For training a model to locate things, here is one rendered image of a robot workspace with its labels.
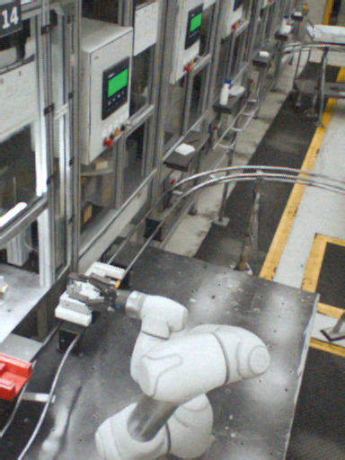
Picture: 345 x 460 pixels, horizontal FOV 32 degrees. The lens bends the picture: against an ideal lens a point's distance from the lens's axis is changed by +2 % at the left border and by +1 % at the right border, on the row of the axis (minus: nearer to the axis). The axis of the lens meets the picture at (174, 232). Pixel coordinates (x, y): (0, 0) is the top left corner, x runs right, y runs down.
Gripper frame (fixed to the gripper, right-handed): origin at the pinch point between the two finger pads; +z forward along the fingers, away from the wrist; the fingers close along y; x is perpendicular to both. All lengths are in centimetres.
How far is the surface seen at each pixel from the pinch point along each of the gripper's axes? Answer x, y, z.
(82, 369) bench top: -4.0, -44.4, -1.1
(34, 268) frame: -25.3, -19.3, 32.2
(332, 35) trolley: -533, -21, -35
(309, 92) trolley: -534, -86, -25
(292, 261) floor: -222, -112, -64
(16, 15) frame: -3, 88, 21
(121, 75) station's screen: -75, 52, 18
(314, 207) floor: -314, -112, -67
